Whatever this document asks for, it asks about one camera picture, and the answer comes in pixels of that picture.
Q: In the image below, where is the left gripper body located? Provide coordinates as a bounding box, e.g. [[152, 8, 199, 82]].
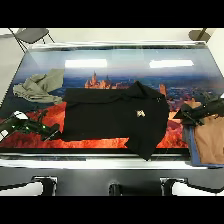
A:
[[40, 123, 62, 141]]

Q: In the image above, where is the black polo shirt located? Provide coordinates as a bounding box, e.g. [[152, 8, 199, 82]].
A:
[[59, 80, 171, 162]]

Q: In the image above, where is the olive green garment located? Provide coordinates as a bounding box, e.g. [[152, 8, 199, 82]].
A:
[[12, 68, 66, 104]]

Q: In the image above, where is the silver frame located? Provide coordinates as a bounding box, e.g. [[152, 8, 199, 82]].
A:
[[0, 155, 224, 197]]

